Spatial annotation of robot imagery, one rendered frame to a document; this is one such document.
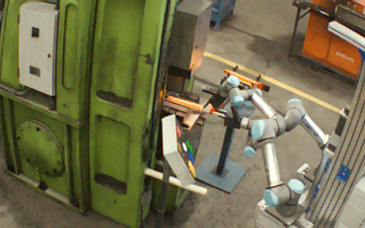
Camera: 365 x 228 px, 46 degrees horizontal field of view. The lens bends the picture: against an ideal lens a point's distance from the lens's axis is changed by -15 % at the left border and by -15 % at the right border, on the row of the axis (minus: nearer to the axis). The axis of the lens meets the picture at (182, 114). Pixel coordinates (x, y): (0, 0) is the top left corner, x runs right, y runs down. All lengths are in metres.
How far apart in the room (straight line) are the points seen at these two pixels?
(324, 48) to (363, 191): 4.06
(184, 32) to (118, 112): 0.66
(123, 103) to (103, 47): 0.40
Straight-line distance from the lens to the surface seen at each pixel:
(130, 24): 2.93
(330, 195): 3.02
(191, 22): 2.99
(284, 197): 2.90
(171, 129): 2.91
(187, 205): 4.12
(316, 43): 6.64
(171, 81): 3.72
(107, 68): 3.14
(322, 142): 3.40
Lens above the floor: 2.93
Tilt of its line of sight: 35 degrees down
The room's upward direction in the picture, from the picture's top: 9 degrees clockwise
